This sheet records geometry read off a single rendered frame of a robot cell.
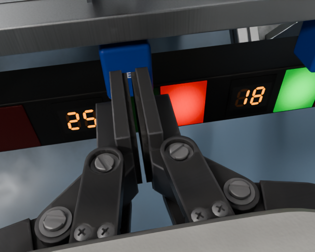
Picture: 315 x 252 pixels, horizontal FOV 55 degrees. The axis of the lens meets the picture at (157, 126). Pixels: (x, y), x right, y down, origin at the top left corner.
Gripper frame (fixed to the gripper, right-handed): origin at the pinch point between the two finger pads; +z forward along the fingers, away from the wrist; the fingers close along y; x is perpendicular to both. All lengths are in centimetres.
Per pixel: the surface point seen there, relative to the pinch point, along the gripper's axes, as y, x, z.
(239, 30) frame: 21.5, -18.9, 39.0
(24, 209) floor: -32, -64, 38
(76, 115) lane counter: -3.5, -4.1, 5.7
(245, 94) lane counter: 7.4, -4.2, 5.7
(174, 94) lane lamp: 2.7, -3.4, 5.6
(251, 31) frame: 23.7, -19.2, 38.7
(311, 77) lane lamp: 11.7, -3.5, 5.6
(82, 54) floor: -11, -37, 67
